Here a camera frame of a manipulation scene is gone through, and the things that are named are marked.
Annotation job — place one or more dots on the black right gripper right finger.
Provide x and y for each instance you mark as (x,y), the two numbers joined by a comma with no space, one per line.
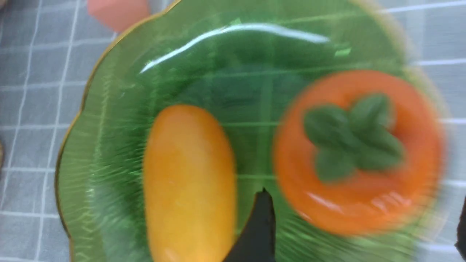
(461,233)

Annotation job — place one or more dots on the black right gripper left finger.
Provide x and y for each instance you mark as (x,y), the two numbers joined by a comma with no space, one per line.
(257,240)

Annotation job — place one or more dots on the orange yellow toy mango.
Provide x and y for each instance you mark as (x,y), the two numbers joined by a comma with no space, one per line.
(189,187)

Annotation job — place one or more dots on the orange toy persimmon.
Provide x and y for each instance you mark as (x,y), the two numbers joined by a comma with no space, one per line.
(358,152)

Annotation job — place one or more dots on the green glass leaf plate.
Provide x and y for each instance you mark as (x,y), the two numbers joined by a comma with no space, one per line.
(244,61)

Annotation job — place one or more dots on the orange foam cube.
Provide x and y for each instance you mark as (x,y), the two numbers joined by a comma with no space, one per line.
(118,14)

